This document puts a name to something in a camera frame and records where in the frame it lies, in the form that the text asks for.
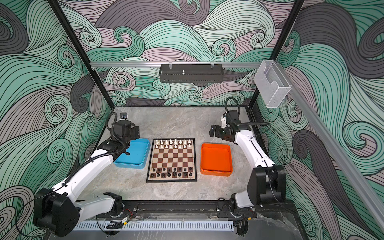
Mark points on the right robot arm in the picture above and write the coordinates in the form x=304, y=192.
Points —
x=267, y=182

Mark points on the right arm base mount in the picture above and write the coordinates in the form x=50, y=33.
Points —
x=228, y=209

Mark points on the blue plastic tray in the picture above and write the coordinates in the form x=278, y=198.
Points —
x=139, y=151

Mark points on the white slotted cable duct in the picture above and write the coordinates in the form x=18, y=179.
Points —
x=182, y=225

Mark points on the orange plastic tray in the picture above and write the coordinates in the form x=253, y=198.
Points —
x=216, y=160

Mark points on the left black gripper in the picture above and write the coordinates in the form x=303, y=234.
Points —
x=135, y=133

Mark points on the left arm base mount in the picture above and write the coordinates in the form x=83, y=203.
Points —
x=128, y=209

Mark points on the aluminium rail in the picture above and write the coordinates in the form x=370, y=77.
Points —
x=139, y=64

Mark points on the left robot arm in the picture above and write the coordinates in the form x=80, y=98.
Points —
x=58, y=209

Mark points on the black perforated wall shelf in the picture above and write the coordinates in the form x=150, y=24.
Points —
x=191, y=74

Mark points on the folding chess board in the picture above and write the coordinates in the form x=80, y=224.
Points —
x=172, y=160

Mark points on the clear plastic wall bin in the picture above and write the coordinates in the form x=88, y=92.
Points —
x=272, y=83

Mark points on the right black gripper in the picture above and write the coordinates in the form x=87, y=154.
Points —
x=219, y=132

